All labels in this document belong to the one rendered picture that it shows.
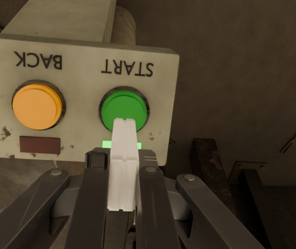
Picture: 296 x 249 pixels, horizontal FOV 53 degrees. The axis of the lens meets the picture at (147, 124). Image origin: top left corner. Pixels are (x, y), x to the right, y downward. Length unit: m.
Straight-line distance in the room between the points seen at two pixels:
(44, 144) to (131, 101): 0.09
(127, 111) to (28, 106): 0.08
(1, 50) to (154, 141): 0.15
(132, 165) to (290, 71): 0.93
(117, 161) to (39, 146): 0.15
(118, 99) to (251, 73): 0.78
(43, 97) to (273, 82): 0.87
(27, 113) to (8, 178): 1.09
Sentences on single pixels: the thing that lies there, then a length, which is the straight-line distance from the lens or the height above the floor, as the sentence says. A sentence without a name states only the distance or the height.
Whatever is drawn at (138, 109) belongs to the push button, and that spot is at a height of 0.61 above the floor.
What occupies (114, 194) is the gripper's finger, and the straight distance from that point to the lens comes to 0.16.
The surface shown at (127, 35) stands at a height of 0.16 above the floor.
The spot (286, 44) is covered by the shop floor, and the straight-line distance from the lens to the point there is 1.00.
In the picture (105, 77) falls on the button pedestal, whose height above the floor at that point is 0.59.
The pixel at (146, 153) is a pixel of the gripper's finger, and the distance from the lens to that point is 0.18.
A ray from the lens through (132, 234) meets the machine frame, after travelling 1.44.
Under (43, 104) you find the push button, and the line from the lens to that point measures 0.27.
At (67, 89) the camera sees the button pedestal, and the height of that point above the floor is 0.59.
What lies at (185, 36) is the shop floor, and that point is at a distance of 0.90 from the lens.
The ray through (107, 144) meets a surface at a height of 0.61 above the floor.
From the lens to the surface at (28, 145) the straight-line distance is 0.30.
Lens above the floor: 0.82
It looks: 50 degrees down
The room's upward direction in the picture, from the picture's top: 177 degrees clockwise
